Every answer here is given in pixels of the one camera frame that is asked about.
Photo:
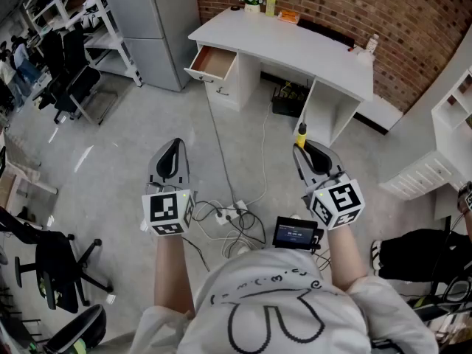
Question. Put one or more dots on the black round-seat chair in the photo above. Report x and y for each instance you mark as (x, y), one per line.
(79, 332)

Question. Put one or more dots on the white wooden drawer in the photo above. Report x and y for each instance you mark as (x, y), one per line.
(212, 62)

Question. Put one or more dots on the white side table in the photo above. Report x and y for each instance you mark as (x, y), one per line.
(22, 168)

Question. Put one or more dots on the white low wall bench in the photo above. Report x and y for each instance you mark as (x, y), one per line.
(381, 113)

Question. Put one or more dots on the black screen device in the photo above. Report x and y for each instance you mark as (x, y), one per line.
(295, 232)

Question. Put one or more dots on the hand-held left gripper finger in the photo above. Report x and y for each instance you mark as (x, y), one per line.
(185, 164)
(153, 164)

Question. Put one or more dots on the potted white flower plant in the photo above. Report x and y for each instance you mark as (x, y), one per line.
(252, 2)

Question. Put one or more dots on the black keyboard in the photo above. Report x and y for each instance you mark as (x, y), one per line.
(324, 32)

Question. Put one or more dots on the person's right forearm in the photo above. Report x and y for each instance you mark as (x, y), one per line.
(344, 260)

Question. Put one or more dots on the person's left forearm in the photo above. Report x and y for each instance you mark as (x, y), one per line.
(172, 271)

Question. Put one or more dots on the black mesh office chair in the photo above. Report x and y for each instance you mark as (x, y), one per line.
(70, 72)

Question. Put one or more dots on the white power strip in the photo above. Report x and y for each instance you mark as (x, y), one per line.
(230, 212)

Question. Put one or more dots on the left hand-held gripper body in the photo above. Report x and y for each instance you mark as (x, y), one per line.
(166, 210)

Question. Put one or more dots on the black swivel chair with jacket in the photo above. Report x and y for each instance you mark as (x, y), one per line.
(51, 260)

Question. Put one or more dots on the person's white printed shirt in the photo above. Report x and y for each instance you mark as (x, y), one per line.
(280, 308)

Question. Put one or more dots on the white metal shelf rack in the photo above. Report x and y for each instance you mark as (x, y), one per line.
(110, 42)

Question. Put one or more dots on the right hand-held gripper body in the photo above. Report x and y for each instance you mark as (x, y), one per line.
(337, 205)

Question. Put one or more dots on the orange snack packet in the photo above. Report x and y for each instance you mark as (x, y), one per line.
(288, 16)

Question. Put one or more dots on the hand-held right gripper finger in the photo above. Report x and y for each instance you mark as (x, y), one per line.
(333, 157)
(303, 166)

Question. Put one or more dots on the yellow-green drink bottle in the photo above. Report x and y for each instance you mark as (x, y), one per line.
(270, 6)

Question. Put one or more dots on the small white bottle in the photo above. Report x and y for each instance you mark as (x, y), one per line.
(373, 43)

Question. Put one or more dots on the grey metal cabinet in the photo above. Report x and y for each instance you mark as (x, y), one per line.
(151, 31)

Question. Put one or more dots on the black box under desk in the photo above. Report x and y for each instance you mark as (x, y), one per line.
(289, 101)

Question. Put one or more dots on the white cubby cabinet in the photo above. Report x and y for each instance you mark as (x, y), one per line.
(455, 109)

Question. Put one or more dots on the white desk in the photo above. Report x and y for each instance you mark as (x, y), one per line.
(280, 46)

